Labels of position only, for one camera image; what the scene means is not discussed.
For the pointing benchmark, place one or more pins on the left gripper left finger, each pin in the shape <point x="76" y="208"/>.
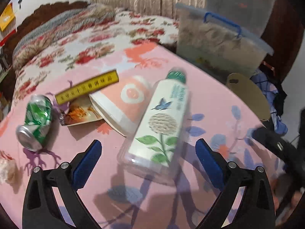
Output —
<point x="40" y="208"/>

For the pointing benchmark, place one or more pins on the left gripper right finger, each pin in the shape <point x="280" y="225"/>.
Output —
<point x="256" y="209"/>

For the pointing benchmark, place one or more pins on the white paper wrapper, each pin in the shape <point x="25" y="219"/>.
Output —
<point x="8" y="168"/>

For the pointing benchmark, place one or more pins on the crushed green soda can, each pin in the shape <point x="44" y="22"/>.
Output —
<point x="38" y="120"/>

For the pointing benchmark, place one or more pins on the foil snack wrapper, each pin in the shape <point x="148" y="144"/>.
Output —
<point x="79" y="111"/>

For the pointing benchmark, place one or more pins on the clear plastic floral bottle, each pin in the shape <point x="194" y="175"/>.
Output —
<point x="153" y="151"/>

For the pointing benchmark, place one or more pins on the pink paper noodle cup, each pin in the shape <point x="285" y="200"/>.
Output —
<point x="123" y="104"/>

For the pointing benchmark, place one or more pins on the yellow spice box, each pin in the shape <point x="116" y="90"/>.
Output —
<point x="88" y="86"/>

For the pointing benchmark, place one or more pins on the person's right hand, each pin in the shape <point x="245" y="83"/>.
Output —
<point x="279" y="187"/>

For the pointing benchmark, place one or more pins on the blue clothes pile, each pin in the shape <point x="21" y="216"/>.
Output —
<point x="275" y="95"/>

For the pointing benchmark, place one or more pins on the pink floral blanket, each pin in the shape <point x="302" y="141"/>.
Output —
<point x="114" y="194"/>

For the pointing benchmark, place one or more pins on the clear storage box teal lid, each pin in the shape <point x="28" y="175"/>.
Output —
<point x="253" y="15"/>

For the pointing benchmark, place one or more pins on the folded patterned quilt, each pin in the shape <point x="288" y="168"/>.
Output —
<point x="66" y="23"/>

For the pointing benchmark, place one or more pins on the dark wooden headboard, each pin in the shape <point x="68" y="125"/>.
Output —
<point x="40" y="16"/>

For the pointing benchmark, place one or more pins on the white red floral bedsheet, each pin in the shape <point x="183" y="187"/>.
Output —
<point x="36" y="65"/>

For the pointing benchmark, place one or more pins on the clear storage box blue handle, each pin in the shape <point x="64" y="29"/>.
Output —
<point x="216" y="45"/>

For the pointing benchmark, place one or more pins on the red yellow wall calendar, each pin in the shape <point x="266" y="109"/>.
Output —
<point x="8" y="23"/>

